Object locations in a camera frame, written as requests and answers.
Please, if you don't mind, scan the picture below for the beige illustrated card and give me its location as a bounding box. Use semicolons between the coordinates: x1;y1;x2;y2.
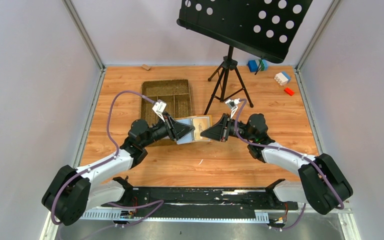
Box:
192;117;211;142

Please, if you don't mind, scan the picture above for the yellow leather card holder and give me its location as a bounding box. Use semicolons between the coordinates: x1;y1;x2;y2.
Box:
176;115;212;145

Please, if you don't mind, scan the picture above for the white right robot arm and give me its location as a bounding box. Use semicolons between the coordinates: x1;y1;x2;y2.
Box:
200;113;354;215

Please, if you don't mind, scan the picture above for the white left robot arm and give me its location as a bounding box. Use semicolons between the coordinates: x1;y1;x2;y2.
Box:
41;112;195;226

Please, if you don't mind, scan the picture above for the woven straw divided tray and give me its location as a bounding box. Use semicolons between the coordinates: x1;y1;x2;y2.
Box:
140;79;193;147

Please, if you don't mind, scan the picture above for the red toy block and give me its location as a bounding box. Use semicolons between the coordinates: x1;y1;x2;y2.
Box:
284;87;295;96

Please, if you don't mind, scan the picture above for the blue green toy block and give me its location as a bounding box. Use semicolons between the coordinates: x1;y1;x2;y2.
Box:
247;59;269;73

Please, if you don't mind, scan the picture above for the small wooden block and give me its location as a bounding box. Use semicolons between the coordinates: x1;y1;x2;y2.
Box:
141;64;152;71

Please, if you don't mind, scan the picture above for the white blue toy block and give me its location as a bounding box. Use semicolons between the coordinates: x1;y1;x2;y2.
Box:
273;71;292;86

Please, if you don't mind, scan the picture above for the black music stand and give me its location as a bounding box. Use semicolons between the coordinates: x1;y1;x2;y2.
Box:
176;0;312;105

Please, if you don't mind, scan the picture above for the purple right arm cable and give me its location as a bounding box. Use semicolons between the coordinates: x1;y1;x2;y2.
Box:
233;98;345;232

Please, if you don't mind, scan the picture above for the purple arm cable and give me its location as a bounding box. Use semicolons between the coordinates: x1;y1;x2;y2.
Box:
233;98;345;232
50;90;165;240

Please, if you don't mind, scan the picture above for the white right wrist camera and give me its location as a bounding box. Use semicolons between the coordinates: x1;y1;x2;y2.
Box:
224;98;242;119

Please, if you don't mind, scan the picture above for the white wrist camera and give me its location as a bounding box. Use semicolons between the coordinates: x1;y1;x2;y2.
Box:
224;98;242;119
152;99;167;122

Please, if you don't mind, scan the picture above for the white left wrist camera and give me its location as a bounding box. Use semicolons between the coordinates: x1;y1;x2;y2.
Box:
152;99;167;122

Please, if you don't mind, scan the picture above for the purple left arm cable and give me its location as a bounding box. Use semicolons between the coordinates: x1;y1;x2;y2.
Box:
50;90;165;240

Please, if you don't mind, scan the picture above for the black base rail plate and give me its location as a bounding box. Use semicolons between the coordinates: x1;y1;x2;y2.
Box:
116;187;298;220

